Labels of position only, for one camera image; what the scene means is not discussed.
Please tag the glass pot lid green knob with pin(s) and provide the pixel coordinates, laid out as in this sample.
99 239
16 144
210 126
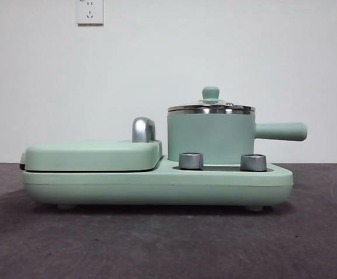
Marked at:
211 93

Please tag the silver control knob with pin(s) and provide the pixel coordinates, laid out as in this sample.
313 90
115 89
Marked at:
253 162
190 160

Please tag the green breakfast machine base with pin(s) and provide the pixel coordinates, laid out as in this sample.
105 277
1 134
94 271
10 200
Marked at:
156 186

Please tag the green griddle cover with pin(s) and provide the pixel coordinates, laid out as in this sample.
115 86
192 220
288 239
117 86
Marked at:
83 154

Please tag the white wall socket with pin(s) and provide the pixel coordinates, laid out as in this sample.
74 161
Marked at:
90 17

